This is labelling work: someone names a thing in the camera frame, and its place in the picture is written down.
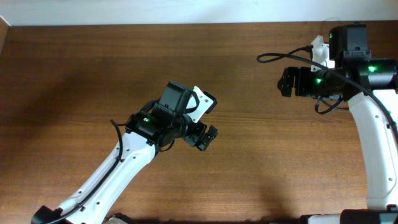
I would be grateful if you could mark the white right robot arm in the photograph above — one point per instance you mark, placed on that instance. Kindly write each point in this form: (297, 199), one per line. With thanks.
(345, 71)

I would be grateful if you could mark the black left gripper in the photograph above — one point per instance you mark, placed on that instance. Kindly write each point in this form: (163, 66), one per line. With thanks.
(194, 137)

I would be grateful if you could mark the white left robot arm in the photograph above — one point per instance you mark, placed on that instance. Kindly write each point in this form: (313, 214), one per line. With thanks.
(153, 129)

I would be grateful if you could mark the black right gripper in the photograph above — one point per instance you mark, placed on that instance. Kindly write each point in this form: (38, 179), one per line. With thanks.
(300, 81)

